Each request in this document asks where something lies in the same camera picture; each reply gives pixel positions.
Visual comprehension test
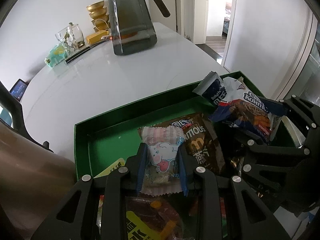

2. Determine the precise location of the dark grey glass pitcher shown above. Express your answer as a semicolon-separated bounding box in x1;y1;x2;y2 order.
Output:
108;0;170;56

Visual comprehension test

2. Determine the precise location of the dried fruit vegetable bag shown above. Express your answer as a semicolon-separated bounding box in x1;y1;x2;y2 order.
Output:
93;157;201;240

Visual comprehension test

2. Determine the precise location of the teal tissue packet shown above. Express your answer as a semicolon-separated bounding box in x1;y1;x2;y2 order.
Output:
44;44;68;68

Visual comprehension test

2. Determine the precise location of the silver white snack bag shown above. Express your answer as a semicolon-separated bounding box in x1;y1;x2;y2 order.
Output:
193;72;227;108

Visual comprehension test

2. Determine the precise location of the teal sofa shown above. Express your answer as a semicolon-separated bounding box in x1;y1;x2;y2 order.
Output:
0;106;12;126

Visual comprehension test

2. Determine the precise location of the green tray box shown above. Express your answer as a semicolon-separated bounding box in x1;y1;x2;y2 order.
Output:
74;70;307;238

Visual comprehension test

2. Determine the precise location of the blue chocolate cookie bag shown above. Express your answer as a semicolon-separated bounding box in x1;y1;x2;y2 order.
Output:
210;77;281;142

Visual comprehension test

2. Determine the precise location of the gold bowls stack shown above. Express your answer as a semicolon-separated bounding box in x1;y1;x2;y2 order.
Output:
86;1;109;33

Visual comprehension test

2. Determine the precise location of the brown gold oat snack bag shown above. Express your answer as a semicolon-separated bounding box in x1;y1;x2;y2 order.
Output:
152;112;227;174

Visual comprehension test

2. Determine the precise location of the small white candy packet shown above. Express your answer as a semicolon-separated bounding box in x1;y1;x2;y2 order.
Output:
140;125;185;197

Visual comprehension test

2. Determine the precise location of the red smart display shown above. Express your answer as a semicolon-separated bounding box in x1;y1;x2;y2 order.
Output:
10;79;28;101

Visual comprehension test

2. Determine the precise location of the clear glass cup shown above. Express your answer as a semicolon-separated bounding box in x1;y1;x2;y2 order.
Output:
55;22;85;56

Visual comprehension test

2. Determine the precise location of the black tray slab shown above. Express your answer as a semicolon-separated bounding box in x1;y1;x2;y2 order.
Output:
65;40;108;64

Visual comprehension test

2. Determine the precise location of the yellow box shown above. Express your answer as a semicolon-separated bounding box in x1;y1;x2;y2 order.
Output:
86;30;110;45

